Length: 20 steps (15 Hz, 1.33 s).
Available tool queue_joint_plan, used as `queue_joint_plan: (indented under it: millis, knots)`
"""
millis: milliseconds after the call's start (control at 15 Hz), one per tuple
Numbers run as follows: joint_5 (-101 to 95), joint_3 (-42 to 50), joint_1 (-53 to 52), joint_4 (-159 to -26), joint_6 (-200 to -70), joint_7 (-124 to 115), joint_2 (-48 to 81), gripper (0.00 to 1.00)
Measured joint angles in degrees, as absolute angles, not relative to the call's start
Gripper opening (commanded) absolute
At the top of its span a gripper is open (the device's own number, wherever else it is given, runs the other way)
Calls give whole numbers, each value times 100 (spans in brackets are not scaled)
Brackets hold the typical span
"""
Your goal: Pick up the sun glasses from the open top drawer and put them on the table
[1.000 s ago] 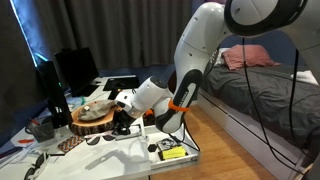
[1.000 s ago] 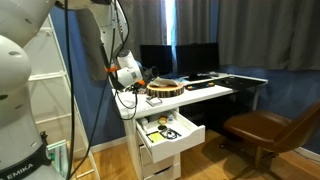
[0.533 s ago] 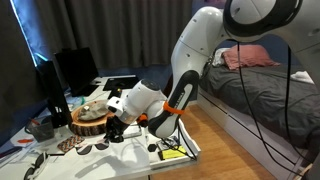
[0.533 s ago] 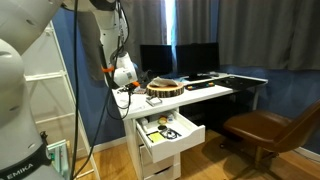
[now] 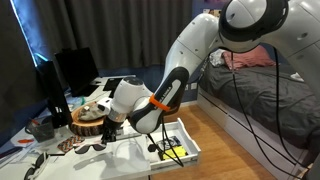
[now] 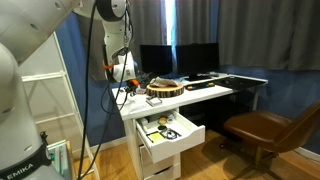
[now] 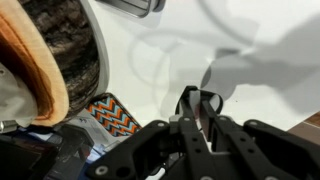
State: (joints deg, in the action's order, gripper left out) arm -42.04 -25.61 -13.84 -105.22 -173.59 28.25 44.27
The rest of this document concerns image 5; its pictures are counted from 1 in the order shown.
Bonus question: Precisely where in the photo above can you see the white desk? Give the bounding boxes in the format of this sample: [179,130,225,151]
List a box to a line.
[0,74,153,180]

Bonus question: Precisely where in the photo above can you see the orange marker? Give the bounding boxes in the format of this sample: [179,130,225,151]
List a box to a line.
[17,138,35,145]

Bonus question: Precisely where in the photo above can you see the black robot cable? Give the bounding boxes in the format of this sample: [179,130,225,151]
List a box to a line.
[146,46,303,180]

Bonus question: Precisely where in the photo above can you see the black computer monitor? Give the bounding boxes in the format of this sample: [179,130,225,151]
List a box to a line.
[35,60,73,129]
[54,47,100,98]

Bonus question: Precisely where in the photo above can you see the yellow sticky note pad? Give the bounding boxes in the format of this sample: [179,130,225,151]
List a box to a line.
[162,145,188,161]

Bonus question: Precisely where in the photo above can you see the orange cable strap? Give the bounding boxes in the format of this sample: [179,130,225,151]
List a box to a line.
[148,94,172,113]

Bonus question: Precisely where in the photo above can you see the round wooden log slice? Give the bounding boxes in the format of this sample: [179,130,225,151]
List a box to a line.
[69,105,108,137]

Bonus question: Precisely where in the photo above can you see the black sunglasses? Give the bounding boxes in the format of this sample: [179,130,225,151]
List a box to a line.
[74,142,108,155]

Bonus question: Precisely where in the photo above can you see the bed with grey cover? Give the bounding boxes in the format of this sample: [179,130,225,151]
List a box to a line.
[196,61,320,180]

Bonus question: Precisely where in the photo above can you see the black desk mat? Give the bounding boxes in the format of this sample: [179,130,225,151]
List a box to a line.
[102,77,125,92]

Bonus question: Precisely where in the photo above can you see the black framed eyeglasses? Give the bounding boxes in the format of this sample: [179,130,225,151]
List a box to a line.
[23,151,51,180]

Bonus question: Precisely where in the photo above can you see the coiled black cable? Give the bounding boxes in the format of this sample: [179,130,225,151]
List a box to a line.
[156,135,183,151]

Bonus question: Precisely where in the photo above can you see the white crumpled cloth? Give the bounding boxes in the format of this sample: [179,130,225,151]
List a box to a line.
[209,48,228,68]

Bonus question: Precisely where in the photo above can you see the dark grey curtain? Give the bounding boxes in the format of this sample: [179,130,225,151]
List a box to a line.
[13,0,194,73]
[0,0,38,134]

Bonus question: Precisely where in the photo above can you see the black mesh pen cup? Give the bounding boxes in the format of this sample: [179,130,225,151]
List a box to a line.
[25,117,55,143]

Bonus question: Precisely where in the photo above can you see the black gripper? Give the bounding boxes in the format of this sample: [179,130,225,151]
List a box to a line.
[100,117,125,146]

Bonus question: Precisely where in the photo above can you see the white open drawer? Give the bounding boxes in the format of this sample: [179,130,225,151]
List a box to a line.
[145,117,202,172]

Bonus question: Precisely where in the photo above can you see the pink pillow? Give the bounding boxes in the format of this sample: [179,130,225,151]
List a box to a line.
[222,44,277,71]

